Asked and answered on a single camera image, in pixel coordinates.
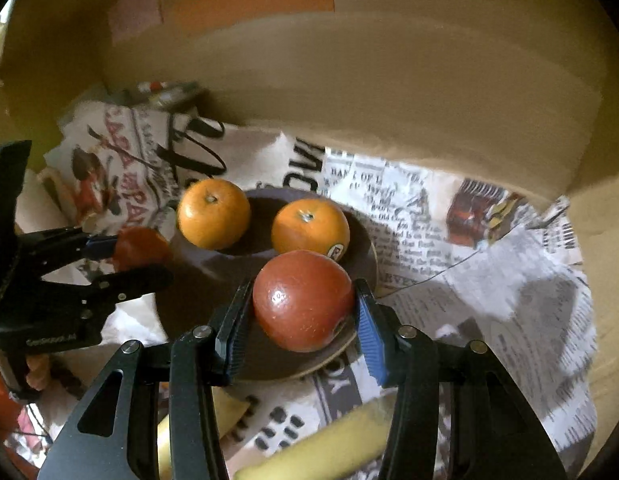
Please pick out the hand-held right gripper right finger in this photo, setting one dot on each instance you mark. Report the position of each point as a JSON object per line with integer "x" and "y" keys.
{"x": 371, "y": 341}

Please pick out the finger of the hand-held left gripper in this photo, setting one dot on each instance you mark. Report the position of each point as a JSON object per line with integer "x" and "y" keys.
{"x": 139, "y": 282}
{"x": 102, "y": 247}

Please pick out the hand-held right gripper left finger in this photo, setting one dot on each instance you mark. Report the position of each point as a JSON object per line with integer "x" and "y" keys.
{"x": 234, "y": 341}

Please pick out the small red-orange fruit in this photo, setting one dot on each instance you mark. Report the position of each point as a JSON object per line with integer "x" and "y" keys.
{"x": 142, "y": 247}

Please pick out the dark brown plate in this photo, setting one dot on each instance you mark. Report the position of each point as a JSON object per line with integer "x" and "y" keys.
{"x": 204, "y": 280}

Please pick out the red apple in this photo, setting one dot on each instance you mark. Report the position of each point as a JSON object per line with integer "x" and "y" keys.
{"x": 303, "y": 301}

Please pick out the person's left hand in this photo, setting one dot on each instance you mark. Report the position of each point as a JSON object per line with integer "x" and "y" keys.
{"x": 38, "y": 372}

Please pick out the yellow banana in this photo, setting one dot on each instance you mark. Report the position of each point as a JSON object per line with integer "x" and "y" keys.
{"x": 224, "y": 410}
{"x": 319, "y": 442}

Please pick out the printed paper with red figure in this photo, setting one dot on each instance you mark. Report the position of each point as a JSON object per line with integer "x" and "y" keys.
{"x": 114, "y": 160}

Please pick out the plain orange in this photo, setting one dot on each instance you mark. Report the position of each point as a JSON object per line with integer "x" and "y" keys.
{"x": 213, "y": 213}

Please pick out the newspaper print paper sheet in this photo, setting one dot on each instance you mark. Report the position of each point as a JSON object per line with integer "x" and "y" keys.
{"x": 489, "y": 310}

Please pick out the orange with sticker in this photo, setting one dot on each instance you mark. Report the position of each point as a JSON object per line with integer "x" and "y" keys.
{"x": 309, "y": 230}

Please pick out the pink paper sheet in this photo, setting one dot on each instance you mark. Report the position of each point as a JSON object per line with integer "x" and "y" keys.
{"x": 137, "y": 12}

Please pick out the beige cardboard board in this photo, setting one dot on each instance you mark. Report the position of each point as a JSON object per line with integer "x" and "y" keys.
{"x": 389, "y": 85}

